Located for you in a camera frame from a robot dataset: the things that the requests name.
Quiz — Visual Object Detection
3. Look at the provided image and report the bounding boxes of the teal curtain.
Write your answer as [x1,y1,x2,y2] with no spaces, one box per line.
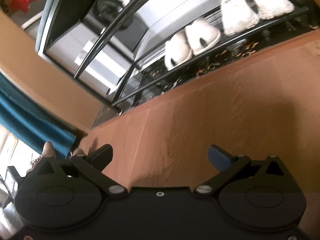
[1,75,76,159]

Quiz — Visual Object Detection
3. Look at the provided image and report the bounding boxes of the white slipper left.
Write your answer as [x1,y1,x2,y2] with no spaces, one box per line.
[164,30,193,71]

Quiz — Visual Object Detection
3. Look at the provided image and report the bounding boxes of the black metal shoe rack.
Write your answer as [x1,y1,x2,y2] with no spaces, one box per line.
[35,0,320,110]

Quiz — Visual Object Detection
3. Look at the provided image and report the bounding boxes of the black speaker box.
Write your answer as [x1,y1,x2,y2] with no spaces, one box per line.
[83,0,148,59]

